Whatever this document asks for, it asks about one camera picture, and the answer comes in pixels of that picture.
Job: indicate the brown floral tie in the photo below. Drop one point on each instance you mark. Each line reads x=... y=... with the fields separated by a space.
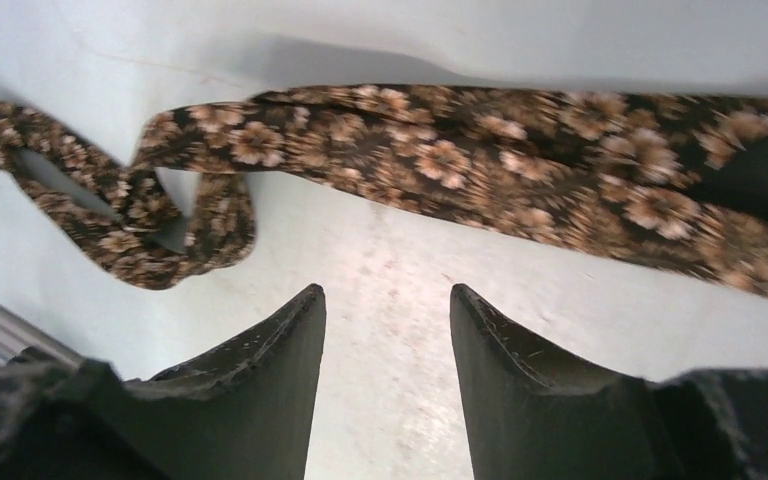
x=675 y=182

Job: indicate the aluminium frame rail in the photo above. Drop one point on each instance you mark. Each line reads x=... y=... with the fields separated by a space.
x=20 y=338

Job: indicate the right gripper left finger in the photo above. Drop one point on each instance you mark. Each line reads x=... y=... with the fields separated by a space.
x=241 y=410

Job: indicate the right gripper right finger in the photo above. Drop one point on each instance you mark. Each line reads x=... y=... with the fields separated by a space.
x=535 y=410

